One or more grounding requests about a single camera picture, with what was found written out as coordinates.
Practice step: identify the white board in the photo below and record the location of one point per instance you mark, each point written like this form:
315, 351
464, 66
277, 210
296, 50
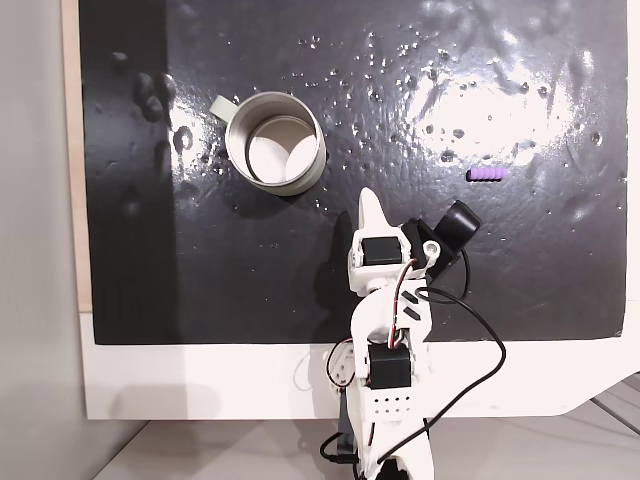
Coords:
200, 380

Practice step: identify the black glossy table mat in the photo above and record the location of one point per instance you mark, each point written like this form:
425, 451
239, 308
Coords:
250, 275

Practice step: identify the black oval camera box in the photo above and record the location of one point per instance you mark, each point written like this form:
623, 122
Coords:
457, 222

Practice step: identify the grey-green metal mug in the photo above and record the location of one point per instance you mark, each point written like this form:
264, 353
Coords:
272, 150

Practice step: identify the purple ribbed pen grip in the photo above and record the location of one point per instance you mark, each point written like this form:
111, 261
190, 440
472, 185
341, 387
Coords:
486, 174

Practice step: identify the tan wooden board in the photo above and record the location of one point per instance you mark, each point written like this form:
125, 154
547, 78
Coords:
72, 150

